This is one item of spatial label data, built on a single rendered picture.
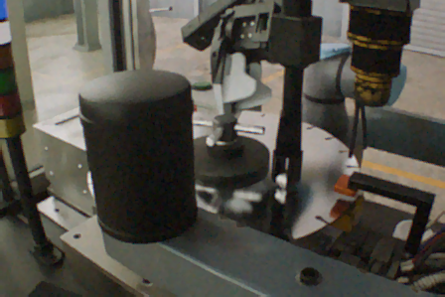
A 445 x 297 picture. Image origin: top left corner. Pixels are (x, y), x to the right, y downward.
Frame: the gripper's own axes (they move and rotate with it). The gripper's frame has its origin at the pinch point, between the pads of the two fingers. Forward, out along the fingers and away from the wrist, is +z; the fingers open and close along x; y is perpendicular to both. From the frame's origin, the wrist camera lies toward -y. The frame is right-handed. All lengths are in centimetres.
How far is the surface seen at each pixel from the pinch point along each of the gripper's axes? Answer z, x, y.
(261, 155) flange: 4.1, 0.8, 6.1
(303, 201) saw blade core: 8.4, -1.5, 13.8
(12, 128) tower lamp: 6.7, -18.8, -20.9
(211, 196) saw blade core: 9.6, -6.7, 5.8
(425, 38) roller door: -240, 532, -88
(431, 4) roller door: -284, 508, -75
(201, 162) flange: 6.2, -4.7, 1.7
